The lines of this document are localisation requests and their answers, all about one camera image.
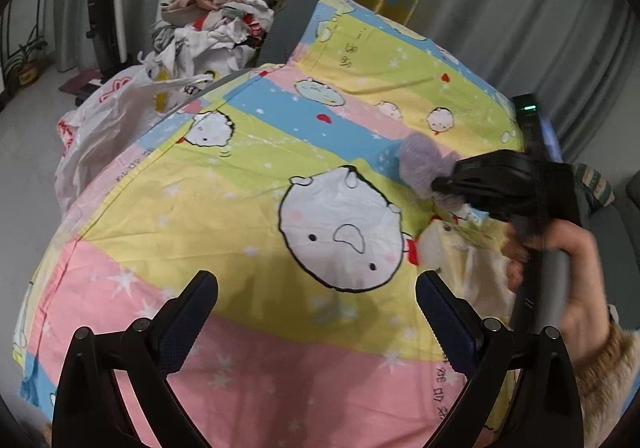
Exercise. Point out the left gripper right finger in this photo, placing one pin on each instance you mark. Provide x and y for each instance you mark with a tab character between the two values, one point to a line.
456	326

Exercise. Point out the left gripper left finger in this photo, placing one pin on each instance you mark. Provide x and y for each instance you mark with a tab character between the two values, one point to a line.
180	321

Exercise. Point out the purple mesh scrunchie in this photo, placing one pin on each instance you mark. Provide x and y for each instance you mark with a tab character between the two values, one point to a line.
420	163

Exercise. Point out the person's right hand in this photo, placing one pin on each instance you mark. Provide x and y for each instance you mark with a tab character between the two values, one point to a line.
584	325

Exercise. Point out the tissue pack with white tissue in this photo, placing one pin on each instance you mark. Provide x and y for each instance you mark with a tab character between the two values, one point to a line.
470	264

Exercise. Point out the striped cushion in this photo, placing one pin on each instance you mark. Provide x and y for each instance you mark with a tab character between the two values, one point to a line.
597	191

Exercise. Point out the fur trimmed sleeve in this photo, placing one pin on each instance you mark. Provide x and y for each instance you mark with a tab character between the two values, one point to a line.
605	370

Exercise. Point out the colourful cartoon bed sheet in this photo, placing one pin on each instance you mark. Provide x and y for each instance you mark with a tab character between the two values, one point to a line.
284	183

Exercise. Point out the white plastic bag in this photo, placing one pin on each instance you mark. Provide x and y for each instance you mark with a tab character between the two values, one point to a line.
110	120

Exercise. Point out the pile of clothes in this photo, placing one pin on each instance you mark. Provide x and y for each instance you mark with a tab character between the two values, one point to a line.
206	37

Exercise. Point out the potted plant decoration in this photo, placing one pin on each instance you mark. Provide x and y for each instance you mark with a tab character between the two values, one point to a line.
24	68

